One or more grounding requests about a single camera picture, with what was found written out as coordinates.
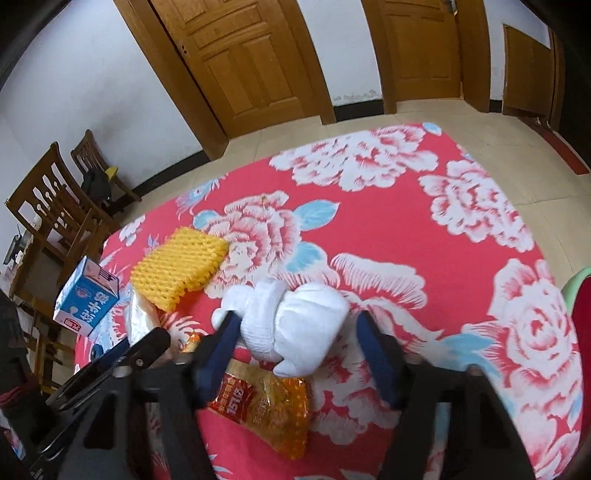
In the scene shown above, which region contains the white sock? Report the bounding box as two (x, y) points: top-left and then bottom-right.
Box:
(213, 279), (351, 376)

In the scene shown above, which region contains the red floral tablecloth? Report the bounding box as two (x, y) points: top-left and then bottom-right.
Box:
(74, 121), (585, 480)

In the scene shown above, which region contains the large wooden chair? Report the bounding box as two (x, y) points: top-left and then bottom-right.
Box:
(4, 141), (121, 287)

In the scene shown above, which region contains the wooden door with handle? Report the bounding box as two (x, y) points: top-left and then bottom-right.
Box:
(360, 0), (490, 114)

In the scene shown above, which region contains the orange snack packet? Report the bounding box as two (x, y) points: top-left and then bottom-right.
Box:
(178, 335), (309, 460)

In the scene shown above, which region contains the blue and white milk carton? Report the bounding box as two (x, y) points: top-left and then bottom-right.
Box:
(53, 256), (121, 337)

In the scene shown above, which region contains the white plastic bag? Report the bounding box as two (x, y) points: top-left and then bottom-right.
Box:
(127, 291), (162, 344)

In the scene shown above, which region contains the closed wooden door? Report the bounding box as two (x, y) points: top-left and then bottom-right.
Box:
(113, 0), (337, 160)

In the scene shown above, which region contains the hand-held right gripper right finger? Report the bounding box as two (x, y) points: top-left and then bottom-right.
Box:
(355, 311), (539, 480)

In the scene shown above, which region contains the black bag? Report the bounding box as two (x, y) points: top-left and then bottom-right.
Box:
(81, 167), (112, 204)

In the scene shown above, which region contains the small wooden chair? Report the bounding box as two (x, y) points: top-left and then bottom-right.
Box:
(70, 129), (141, 208)

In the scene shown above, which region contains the red bin with green rim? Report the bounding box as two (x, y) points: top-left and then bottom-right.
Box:
(561, 268), (591, 370)

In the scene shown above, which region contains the small wooden cabinet door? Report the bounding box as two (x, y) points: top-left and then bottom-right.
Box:
(501, 23), (566, 125)

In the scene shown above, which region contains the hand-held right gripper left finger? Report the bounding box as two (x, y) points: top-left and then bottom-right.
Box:
(60, 314), (243, 480)

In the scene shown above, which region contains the yellow foam fruit net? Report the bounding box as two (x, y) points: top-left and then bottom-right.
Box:
(130, 226), (230, 312)

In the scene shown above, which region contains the red doormat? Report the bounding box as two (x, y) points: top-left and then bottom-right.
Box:
(531, 117), (591, 175)

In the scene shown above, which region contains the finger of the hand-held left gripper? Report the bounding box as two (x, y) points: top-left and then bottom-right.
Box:
(46, 327), (171, 411)

